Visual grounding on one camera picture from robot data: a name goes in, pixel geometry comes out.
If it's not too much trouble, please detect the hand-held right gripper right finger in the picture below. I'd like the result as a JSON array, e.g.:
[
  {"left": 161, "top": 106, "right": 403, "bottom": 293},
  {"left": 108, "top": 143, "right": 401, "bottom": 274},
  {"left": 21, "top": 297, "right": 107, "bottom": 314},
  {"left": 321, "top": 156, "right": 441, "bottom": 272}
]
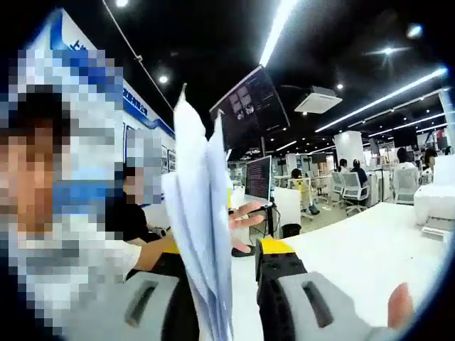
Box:
[{"left": 255, "top": 238, "right": 378, "bottom": 341}]

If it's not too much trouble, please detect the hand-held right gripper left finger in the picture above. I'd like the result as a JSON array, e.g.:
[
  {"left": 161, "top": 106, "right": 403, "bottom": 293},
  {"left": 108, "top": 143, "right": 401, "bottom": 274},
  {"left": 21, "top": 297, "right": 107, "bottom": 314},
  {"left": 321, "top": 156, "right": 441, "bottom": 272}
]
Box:
[{"left": 124, "top": 248, "right": 207, "bottom": 341}]

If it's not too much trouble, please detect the white cloth sheet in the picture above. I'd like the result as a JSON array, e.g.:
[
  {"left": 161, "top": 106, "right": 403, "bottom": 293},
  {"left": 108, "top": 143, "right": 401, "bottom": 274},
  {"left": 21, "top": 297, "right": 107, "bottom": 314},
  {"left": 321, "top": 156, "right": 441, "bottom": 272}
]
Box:
[
  {"left": 227, "top": 202, "right": 449, "bottom": 341},
  {"left": 161, "top": 83, "right": 236, "bottom": 341}
]

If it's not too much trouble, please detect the person's left hand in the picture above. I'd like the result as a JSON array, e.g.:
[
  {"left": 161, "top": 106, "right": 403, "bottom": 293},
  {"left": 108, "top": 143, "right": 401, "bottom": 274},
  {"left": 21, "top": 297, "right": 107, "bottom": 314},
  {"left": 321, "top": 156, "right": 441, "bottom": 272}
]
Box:
[{"left": 227, "top": 200, "right": 267, "bottom": 259}]

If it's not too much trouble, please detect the person's right hand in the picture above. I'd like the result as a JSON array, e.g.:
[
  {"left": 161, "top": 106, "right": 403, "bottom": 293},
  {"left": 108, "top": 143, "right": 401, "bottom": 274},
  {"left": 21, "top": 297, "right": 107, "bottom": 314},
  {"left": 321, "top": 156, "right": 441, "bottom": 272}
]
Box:
[{"left": 387, "top": 282, "right": 415, "bottom": 330}]

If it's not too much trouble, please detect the black monitor stand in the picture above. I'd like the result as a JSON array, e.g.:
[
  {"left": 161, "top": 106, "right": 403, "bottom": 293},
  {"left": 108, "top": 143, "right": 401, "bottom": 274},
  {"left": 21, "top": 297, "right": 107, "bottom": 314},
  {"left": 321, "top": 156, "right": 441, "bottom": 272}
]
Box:
[{"left": 229, "top": 197, "right": 284, "bottom": 239}]

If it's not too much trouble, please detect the dark screen desk monitor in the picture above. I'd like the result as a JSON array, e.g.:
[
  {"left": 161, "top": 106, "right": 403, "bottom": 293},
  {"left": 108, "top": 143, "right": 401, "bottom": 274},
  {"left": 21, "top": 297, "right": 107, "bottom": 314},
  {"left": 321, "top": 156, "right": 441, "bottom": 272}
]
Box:
[{"left": 244, "top": 155, "right": 274, "bottom": 200}]

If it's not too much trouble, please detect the white office chair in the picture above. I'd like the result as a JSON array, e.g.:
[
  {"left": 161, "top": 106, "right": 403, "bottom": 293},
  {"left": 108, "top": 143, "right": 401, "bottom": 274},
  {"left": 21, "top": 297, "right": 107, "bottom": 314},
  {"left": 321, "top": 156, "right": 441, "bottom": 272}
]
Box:
[
  {"left": 341, "top": 173, "right": 370, "bottom": 216},
  {"left": 392, "top": 166, "right": 421, "bottom": 206}
]

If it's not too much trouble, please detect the white printer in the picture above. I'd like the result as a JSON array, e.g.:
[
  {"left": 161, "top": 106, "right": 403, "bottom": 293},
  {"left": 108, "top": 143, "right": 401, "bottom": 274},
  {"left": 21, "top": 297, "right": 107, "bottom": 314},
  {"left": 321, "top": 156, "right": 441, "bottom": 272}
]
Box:
[{"left": 413, "top": 184, "right": 455, "bottom": 244}]

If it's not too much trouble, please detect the hanging dark ceiling screen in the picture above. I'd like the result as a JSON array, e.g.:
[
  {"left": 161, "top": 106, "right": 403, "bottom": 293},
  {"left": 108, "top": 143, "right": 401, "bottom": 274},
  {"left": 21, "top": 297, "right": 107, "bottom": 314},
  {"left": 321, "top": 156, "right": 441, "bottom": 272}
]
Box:
[{"left": 208, "top": 65, "right": 291, "bottom": 151}]

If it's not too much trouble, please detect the white ceiling air conditioner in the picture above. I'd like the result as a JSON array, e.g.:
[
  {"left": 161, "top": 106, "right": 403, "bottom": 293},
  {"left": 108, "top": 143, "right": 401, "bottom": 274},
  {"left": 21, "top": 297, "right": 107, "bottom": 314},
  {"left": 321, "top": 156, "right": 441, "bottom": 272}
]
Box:
[{"left": 293, "top": 85, "right": 343, "bottom": 115}]

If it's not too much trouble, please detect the curved ceiling light strip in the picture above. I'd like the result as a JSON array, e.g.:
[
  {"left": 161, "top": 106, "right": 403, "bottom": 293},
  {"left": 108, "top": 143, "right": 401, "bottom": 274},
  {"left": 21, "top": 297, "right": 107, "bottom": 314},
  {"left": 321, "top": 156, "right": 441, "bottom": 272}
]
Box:
[{"left": 314, "top": 67, "right": 449, "bottom": 133}]

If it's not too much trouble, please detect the straight ceiling light strip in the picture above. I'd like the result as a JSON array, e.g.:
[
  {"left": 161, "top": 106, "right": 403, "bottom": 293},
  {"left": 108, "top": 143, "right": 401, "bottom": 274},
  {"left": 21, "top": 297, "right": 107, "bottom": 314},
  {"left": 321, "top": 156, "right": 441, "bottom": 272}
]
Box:
[{"left": 258, "top": 0, "right": 300, "bottom": 67}]

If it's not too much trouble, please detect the blue white wall poster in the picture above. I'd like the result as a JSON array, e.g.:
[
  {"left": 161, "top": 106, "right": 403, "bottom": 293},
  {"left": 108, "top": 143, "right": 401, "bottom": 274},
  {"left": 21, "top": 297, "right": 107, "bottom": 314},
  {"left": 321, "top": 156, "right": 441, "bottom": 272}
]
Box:
[{"left": 48, "top": 9, "right": 178, "bottom": 141}]

